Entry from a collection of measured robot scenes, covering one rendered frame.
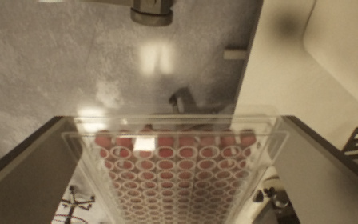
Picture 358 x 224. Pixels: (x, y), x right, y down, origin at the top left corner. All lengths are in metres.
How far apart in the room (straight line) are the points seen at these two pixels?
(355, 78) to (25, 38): 1.42
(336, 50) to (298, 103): 0.21
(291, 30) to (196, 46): 0.84
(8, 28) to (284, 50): 1.36
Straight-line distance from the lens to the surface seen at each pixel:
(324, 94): 0.55
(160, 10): 0.91
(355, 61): 0.32
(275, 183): 0.77
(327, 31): 0.37
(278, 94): 0.49
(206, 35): 1.18
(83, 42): 1.29
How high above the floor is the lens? 1.09
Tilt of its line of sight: 48 degrees down
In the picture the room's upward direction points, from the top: 178 degrees clockwise
